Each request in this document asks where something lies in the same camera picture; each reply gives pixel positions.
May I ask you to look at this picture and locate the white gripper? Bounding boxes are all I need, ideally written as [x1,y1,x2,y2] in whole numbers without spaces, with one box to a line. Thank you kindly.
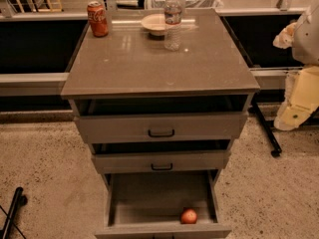
[273,22,319,130]

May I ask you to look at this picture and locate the red apple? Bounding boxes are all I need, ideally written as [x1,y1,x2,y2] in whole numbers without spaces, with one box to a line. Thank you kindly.
[180,208,197,224]

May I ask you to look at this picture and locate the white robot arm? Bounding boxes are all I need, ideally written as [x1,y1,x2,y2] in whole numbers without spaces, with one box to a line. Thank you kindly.
[273,0,319,130]

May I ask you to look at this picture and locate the grey middle drawer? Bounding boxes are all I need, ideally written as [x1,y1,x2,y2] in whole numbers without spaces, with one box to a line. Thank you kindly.
[92,139,230,173]

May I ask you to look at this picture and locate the grey drawer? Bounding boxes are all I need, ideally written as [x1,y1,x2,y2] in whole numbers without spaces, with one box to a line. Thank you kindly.
[73,98,249,144]
[95,170,231,239]
[92,139,230,173]

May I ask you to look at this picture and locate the grey drawer cabinet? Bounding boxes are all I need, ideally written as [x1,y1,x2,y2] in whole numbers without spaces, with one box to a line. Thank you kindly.
[60,8,261,184]

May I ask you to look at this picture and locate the grey top drawer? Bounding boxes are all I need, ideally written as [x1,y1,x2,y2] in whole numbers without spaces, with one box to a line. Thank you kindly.
[73,98,249,144]

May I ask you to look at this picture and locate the grey bottom drawer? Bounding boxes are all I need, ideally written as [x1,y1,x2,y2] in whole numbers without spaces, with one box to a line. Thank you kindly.
[95,170,231,239]

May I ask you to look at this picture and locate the clear plastic water bottle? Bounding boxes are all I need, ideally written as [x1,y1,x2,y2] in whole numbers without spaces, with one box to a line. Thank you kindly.
[163,0,182,51]

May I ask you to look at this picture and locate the white bowl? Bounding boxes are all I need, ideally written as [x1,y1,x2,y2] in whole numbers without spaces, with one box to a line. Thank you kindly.
[141,14,165,36]

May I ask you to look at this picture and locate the orange soda can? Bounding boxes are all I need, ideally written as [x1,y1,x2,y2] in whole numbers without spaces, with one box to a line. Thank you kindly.
[87,1,109,37]

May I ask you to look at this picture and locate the grey metal railing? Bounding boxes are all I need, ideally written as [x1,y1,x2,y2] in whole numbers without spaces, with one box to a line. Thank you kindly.
[0,7,307,96]

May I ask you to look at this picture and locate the black stand leg left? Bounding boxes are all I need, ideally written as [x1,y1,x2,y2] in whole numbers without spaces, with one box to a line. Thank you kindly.
[0,186,28,239]

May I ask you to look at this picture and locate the black wheeled frame right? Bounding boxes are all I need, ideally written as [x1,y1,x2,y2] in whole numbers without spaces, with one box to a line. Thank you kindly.
[248,97,319,158]

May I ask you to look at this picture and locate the wire basket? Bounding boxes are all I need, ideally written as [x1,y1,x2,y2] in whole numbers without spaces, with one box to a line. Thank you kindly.
[145,0,223,10]

